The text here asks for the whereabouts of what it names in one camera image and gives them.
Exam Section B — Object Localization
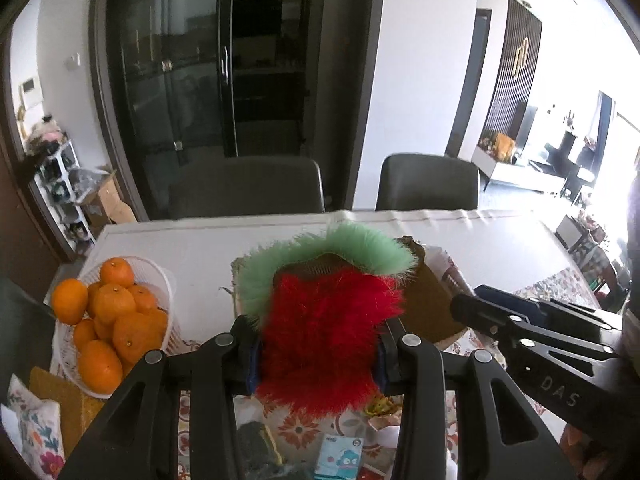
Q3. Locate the small cardboard box on floor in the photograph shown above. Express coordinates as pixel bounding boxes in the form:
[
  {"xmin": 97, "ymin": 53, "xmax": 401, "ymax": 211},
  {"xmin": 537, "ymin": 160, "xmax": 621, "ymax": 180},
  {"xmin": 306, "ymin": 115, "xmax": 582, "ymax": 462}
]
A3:
[{"xmin": 78, "ymin": 171, "xmax": 137, "ymax": 236}]

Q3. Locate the orange top left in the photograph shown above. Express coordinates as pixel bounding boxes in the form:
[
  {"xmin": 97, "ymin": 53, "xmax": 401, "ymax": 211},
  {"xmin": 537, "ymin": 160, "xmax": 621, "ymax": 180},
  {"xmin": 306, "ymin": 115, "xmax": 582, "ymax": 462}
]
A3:
[{"xmin": 51, "ymin": 278, "xmax": 89, "ymax": 325}]

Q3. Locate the right dark dining chair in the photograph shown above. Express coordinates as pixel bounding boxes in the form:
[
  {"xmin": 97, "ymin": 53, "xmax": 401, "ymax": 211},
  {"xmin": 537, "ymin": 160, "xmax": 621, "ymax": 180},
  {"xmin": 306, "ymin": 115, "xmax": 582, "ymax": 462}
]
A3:
[{"xmin": 376, "ymin": 153, "xmax": 480, "ymax": 211}]

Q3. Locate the floral cushion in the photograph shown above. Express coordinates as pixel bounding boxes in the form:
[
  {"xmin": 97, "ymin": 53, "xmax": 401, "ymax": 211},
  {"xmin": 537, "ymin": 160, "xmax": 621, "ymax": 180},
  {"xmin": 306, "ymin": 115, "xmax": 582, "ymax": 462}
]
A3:
[{"xmin": 1, "ymin": 374, "xmax": 65, "ymax": 480}]

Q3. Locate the brown woven pouch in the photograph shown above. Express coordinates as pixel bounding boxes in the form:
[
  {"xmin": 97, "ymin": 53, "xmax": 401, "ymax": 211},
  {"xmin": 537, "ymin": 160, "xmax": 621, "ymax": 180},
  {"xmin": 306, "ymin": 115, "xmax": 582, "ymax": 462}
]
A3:
[{"xmin": 398, "ymin": 236, "xmax": 466, "ymax": 350}]

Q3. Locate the woven straw mat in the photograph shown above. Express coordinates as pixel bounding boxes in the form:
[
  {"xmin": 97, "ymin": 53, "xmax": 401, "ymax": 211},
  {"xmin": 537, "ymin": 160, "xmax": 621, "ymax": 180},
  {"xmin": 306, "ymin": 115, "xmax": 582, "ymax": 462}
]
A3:
[{"xmin": 28, "ymin": 366, "xmax": 105, "ymax": 456}]

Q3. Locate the white tv console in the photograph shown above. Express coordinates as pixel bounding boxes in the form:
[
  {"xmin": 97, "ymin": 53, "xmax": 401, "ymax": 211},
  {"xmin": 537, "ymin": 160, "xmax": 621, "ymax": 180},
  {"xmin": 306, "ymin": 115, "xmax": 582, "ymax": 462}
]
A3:
[{"xmin": 471, "ymin": 148, "xmax": 565, "ymax": 193}]

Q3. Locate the white shoe rack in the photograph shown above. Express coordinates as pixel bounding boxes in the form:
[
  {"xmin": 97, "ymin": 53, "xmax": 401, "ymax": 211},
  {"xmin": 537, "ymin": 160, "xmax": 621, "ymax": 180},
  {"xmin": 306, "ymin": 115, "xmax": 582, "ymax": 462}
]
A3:
[{"xmin": 35, "ymin": 140, "xmax": 96, "ymax": 257}]

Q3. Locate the dark dining chair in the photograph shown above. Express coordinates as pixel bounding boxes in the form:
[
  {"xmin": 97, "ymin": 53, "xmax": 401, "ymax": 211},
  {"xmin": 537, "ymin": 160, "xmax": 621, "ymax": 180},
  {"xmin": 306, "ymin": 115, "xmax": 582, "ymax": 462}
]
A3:
[
  {"xmin": 376, "ymin": 153, "xmax": 480, "ymax": 211},
  {"xmin": 168, "ymin": 156, "xmax": 324, "ymax": 220}
]

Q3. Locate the left dark dining chair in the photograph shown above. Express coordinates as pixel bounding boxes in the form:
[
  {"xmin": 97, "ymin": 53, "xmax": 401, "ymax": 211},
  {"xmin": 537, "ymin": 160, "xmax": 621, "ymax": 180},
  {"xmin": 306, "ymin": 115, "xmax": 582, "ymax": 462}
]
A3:
[{"xmin": 168, "ymin": 156, "xmax": 324, "ymax": 220}]

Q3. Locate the orange centre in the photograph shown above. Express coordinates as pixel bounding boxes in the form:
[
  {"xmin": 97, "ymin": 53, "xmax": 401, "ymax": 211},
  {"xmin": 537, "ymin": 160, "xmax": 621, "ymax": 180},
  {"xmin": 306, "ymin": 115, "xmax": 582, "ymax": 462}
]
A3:
[{"xmin": 93, "ymin": 284, "xmax": 136, "ymax": 326}]

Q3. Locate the red green fluffy plush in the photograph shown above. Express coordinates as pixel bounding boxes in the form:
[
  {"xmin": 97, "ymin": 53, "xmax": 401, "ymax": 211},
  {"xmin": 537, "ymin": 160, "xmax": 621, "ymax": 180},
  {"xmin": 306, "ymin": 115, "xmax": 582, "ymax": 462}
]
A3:
[{"xmin": 232, "ymin": 223, "xmax": 418, "ymax": 417}]

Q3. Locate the light blue small box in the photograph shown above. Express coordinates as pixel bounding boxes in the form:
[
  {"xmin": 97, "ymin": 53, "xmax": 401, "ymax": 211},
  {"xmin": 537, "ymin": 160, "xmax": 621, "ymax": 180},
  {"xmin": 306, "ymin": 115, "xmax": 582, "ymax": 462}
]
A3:
[{"xmin": 314, "ymin": 434, "xmax": 363, "ymax": 480}]

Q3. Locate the dark glass cabinet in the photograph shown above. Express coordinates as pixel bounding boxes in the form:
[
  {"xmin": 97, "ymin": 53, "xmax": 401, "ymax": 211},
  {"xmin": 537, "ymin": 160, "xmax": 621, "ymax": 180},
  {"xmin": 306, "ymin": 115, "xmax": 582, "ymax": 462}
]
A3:
[{"xmin": 89, "ymin": 0, "xmax": 383, "ymax": 220}]

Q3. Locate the orange front bottom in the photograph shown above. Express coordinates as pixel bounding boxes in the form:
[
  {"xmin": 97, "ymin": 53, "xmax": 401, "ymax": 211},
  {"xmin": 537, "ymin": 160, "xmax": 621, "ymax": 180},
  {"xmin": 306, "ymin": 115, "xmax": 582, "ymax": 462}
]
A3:
[{"xmin": 77, "ymin": 339, "xmax": 124, "ymax": 394}]

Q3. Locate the orange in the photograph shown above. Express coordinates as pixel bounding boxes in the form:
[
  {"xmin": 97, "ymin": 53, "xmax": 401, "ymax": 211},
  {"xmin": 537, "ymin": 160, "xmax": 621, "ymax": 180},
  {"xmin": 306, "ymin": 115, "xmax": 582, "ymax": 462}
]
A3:
[
  {"xmin": 51, "ymin": 278, "xmax": 89, "ymax": 325},
  {"xmin": 93, "ymin": 284, "xmax": 136, "ymax": 326},
  {"xmin": 77, "ymin": 339, "xmax": 124, "ymax": 394}
]

